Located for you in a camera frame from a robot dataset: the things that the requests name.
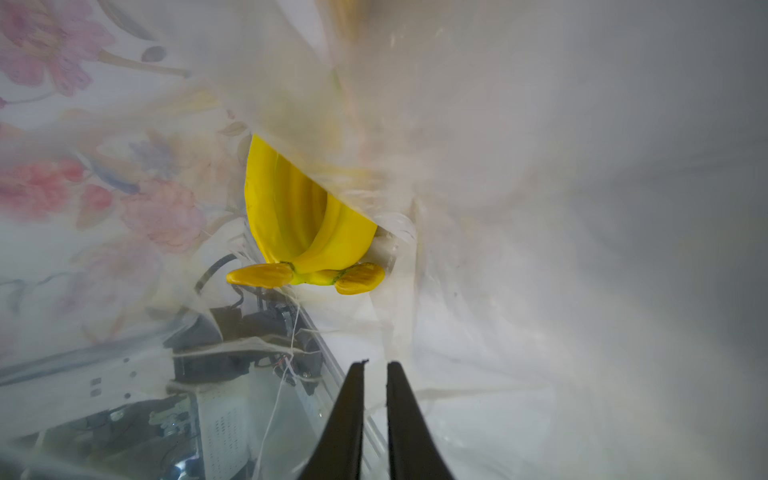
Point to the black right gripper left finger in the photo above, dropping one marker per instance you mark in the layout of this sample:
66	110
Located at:
339	451

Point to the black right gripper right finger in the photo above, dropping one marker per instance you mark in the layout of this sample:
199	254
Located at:
413	454

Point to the yellow banana bunch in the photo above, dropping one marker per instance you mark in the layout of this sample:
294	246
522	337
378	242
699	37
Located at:
304	234

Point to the clear zip-top bag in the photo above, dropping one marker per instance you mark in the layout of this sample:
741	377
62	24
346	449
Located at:
571	201

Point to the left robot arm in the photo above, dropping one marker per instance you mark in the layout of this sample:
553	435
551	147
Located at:
83	387

